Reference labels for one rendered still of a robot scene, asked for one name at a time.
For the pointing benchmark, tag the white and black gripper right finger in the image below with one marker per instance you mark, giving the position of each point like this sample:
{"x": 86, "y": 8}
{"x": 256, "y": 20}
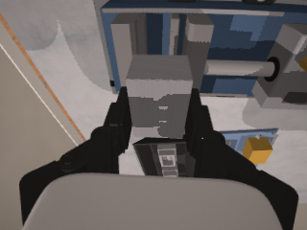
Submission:
{"x": 215, "y": 159}

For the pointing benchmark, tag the yellow-brown block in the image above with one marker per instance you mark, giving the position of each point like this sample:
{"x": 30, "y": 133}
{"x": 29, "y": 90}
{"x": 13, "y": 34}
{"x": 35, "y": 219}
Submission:
{"x": 257, "y": 150}

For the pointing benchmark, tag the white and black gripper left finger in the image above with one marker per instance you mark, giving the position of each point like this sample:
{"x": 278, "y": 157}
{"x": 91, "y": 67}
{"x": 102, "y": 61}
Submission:
{"x": 99, "y": 154}

